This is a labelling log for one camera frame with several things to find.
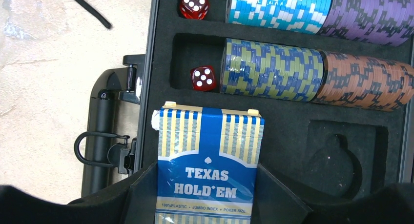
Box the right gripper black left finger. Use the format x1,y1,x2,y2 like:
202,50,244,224
0,163,157,224

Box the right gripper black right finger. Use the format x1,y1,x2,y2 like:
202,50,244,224
252,164,414,224

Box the blue Texas Hold'em card box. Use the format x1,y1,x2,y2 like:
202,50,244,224
152,102,265,224

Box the black poker set case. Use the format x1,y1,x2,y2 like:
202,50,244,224
87,0,414,199

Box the green blue poker chip roll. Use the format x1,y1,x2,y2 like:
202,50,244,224
220,38,324,102

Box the red die right slot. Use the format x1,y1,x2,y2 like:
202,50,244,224
190,65,216,91

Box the red die slot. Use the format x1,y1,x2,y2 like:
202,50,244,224
190,65,216,91
179,0,210,20

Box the brown black poker chip roll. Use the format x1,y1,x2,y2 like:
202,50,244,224
312,51,414,111

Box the light blue poker chip roll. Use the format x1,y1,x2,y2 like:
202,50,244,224
226,0,332,35

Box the yellow tape measure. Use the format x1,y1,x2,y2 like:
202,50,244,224
74,0,113,30

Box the red die left slot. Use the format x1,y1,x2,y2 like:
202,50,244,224
179,0,210,20

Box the lavender poker chip roll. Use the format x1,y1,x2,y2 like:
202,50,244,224
317,0,414,46

